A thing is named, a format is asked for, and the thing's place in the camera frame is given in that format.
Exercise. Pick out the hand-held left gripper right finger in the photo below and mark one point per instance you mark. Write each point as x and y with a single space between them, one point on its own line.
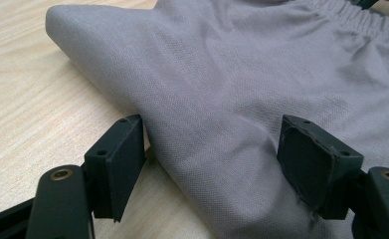
308 166

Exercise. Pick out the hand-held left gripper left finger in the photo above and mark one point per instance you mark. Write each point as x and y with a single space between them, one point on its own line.
115 166

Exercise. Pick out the grey pants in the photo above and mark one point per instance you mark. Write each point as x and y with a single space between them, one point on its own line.
222 83

